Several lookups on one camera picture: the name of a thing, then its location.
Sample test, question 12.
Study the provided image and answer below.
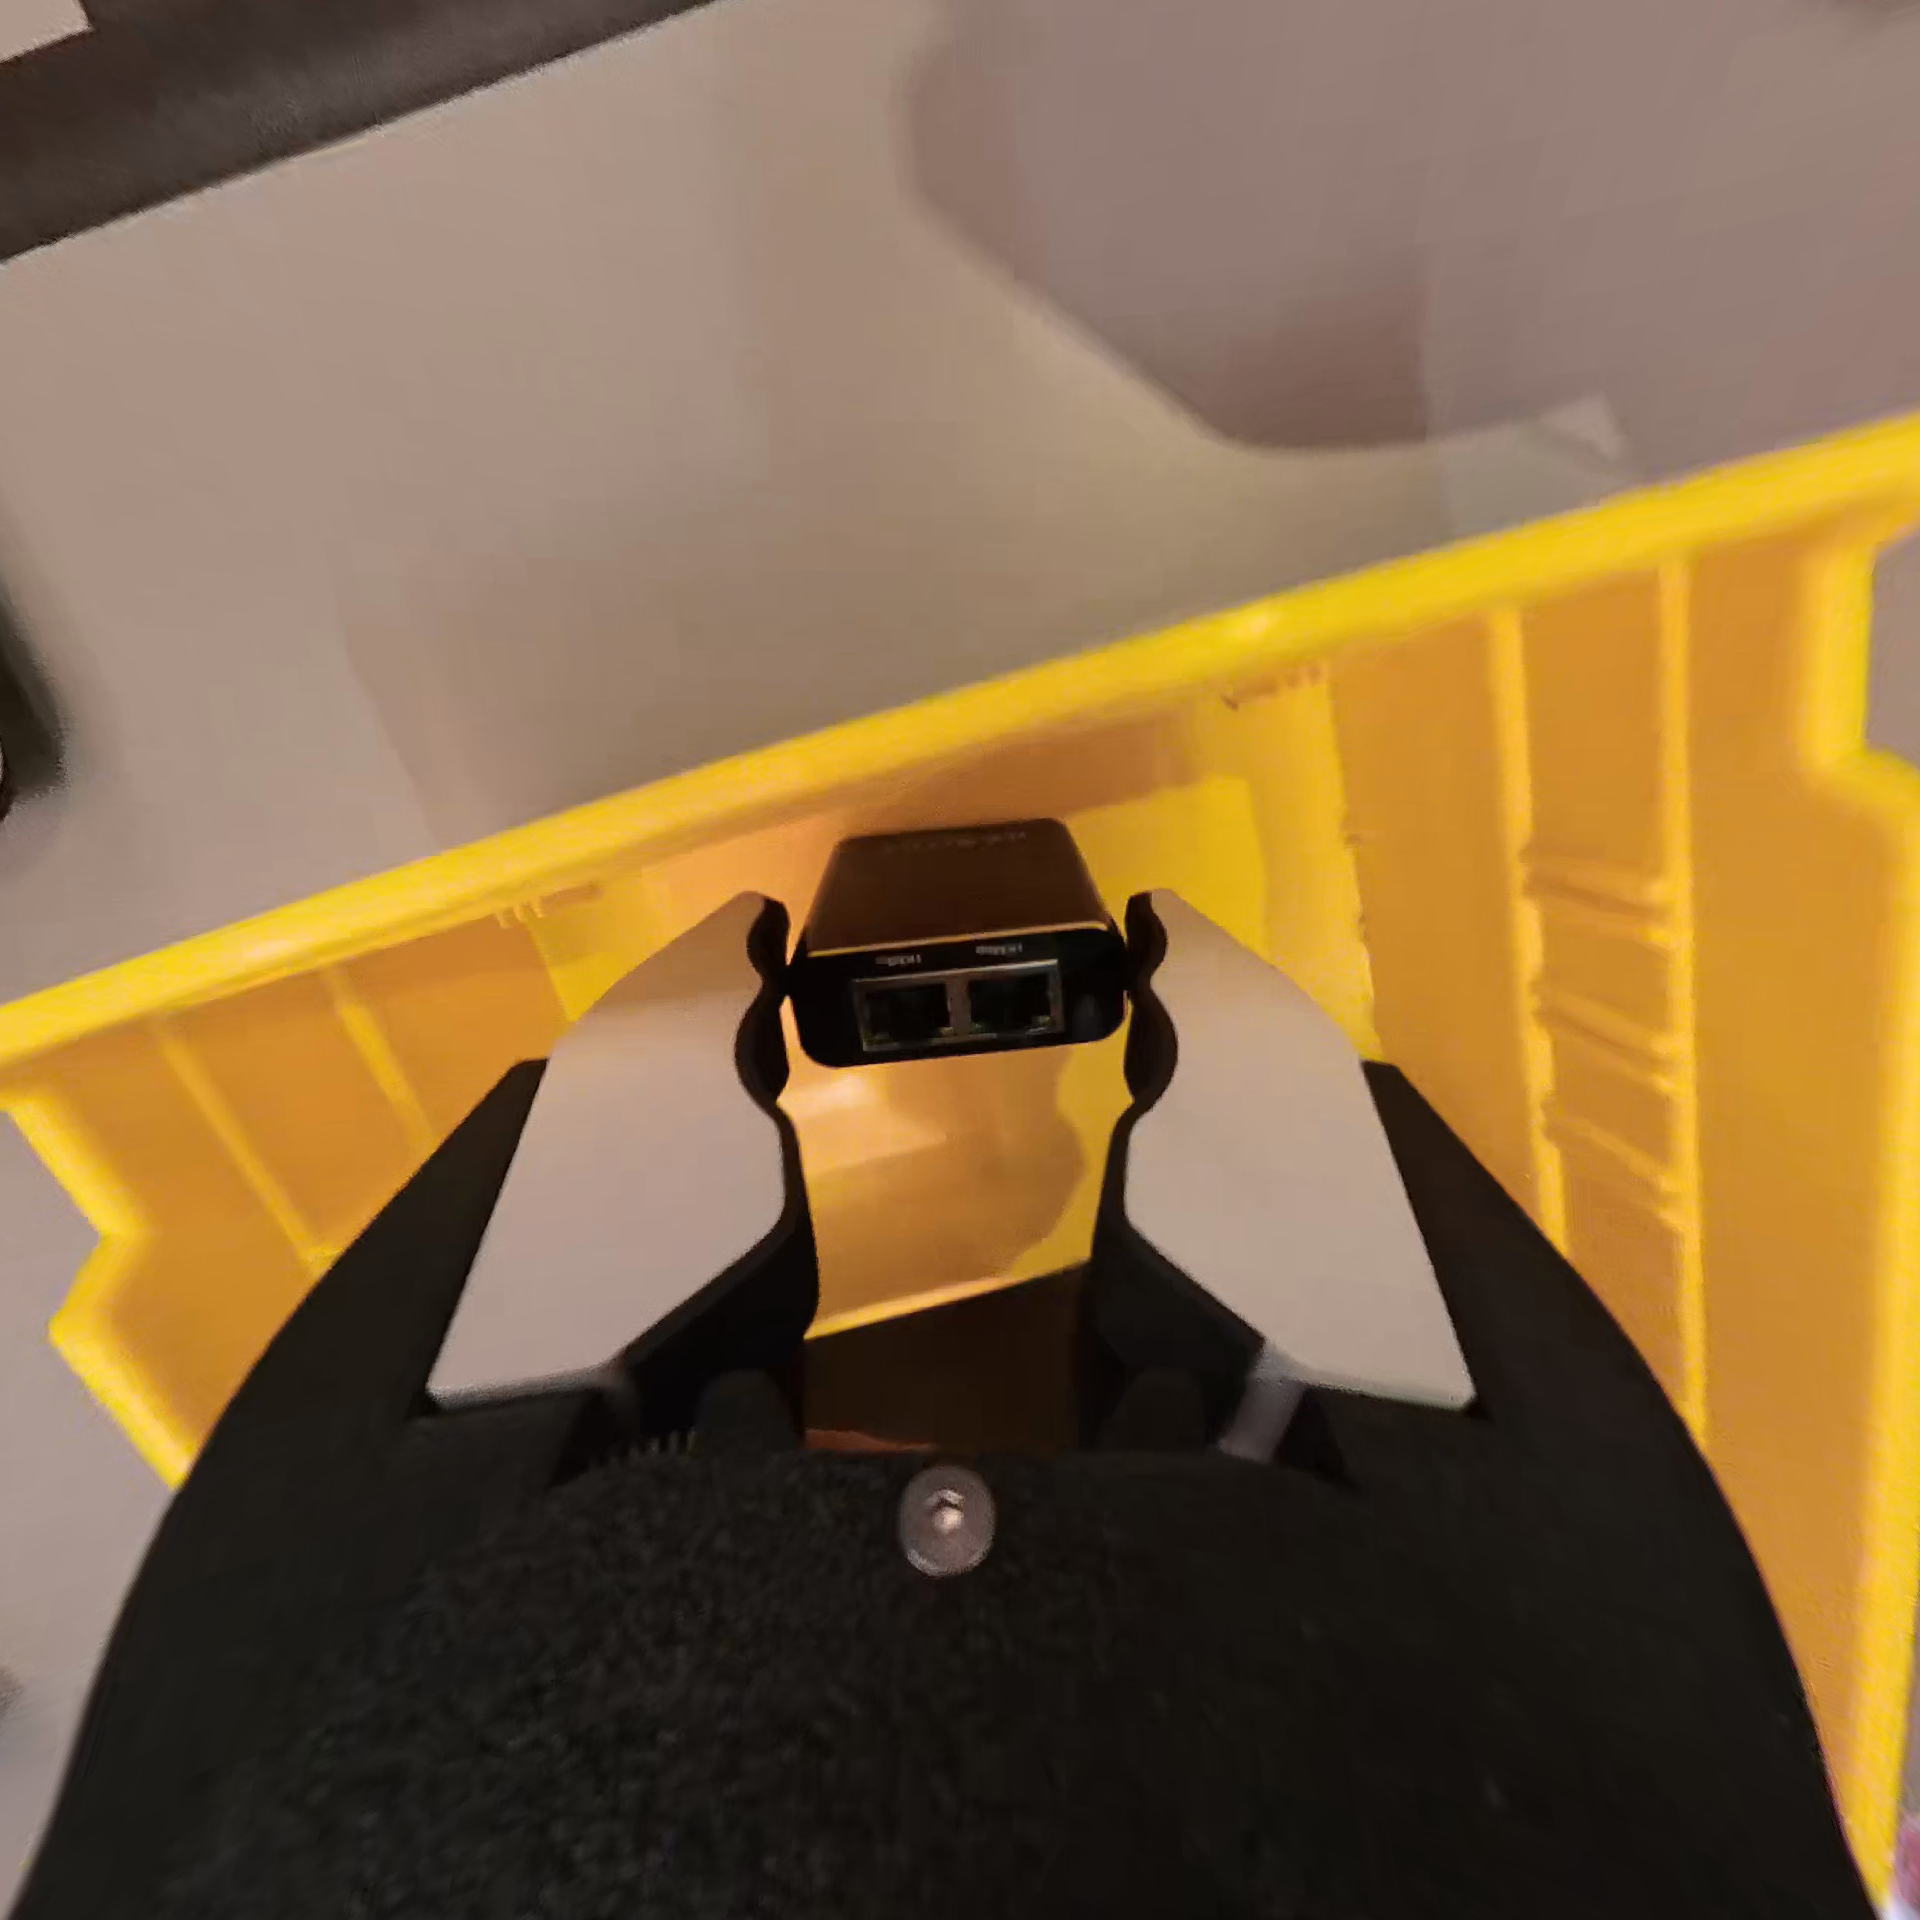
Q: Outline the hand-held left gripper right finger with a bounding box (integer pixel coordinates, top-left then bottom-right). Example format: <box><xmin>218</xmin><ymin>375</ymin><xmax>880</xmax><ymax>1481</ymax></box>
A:
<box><xmin>1087</xmin><ymin>886</ymin><xmax>1478</xmax><ymax>1455</ymax></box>

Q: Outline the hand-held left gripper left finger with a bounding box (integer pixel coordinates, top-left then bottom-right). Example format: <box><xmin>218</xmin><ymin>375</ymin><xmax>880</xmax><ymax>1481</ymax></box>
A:
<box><xmin>427</xmin><ymin>892</ymin><xmax>822</xmax><ymax>1412</ymax></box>

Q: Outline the black ethernet adapter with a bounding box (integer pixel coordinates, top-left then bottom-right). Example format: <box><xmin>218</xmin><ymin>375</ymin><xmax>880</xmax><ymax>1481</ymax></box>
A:
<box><xmin>786</xmin><ymin>815</ymin><xmax>1128</xmax><ymax>1070</ymax></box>

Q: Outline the yellow storage bin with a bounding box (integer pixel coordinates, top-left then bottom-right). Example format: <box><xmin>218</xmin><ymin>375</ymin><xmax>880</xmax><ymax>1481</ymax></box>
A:
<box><xmin>0</xmin><ymin>412</ymin><xmax>1920</xmax><ymax>1905</ymax></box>

